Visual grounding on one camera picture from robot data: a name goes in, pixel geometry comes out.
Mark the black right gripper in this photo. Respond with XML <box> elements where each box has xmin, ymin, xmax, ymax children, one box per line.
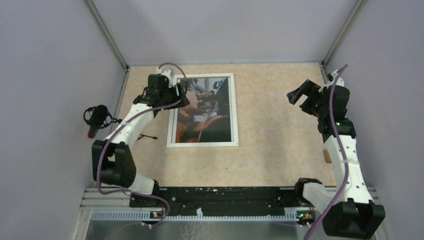
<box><xmin>287</xmin><ymin>79</ymin><xmax>328</xmax><ymax>118</ymax></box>

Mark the printed photo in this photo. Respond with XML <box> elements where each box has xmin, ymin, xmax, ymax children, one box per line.
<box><xmin>173</xmin><ymin>77</ymin><xmax>233</xmax><ymax>144</ymax></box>

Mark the light wooden picture frame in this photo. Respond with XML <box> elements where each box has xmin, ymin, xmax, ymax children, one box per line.
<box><xmin>166</xmin><ymin>73</ymin><xmax>239</xmax><ymax>148</ymax></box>

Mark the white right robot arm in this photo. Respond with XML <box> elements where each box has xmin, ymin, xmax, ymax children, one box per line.
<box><xmin>287</xmin><ymin>79</ymin><xmax>386</xmax><ymax>240</ymax></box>

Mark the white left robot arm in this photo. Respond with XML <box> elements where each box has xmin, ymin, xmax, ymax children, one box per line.
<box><xmin>91</xmin><ymin>73</ymin><xmax>189</xmax><ymax>207</ymax></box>

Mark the small wooden block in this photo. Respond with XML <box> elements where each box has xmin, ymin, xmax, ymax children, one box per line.
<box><xmin>323</xmin><ymin>149</ymin><xmax>332</xmax><ymax>164</ymax></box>

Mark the black microphone on stand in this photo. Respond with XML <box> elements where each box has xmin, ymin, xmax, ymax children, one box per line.
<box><xmin>83</xmin><ymin>104</ymin><xmax>158</xmax><ymax>141</ymax></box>

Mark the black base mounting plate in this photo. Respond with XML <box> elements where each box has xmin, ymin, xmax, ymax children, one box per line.
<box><xmin>129</xmin><ymin>186</ymin><xmax>315</xmax><ymax>217</ymax></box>

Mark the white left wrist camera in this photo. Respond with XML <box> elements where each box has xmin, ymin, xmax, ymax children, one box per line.
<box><xmin>156</xmin><ymin>67</ymin><xmax>176</xmax><ymax>88</ymax></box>

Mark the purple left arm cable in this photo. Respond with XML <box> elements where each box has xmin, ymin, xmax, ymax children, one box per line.
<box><xmin>96</xmin><ymin>62</ymin><xmax>188</xmax><ymax>229</ymax></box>

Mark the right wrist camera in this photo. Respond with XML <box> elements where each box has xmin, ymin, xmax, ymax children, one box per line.
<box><xmin>326</xmin><ymin>69</ymin><xmax>345</xmax><ymax>87</ymax></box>

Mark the aluminium front rail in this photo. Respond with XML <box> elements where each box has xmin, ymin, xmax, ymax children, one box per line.
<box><xmin>72</xmin><ymin>187</ymin><xmax>381</xmax><ymax>240</ymax></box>

